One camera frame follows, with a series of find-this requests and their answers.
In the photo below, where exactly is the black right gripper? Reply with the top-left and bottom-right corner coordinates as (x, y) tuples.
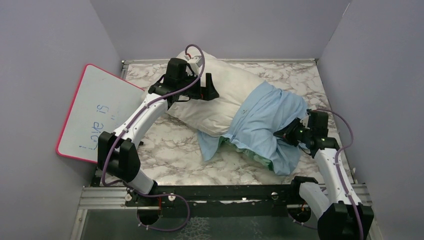
(275, 117), (313, 147)

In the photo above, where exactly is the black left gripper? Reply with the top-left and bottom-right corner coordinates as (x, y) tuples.
(177, 71), (219, 101)

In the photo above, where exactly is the white pillow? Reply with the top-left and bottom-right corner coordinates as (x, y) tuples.
(142, 49), (266, 138)

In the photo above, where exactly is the light blue pillowcase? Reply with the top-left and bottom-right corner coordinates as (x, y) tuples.
(197, 82), (309, 176)

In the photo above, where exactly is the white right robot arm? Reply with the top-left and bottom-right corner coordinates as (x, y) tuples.
(273, 108), (374, 240)

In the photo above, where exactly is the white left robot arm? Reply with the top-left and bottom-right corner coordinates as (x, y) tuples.
(97, 55), (220, 206)

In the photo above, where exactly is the green patterned cloth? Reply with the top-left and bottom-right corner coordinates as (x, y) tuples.
(218, 136), (274, 171)

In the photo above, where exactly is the pink framed whiteboard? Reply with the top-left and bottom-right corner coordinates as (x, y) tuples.
(55, 64), (144, 163)

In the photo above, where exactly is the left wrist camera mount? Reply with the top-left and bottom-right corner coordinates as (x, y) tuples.
(184, 55), (203, 77)

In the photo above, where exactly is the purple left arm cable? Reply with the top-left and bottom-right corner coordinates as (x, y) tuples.
(100, 43), (206, 188)

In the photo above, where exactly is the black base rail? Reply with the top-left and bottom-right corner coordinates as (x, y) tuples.
(125, 184), (312, 222)

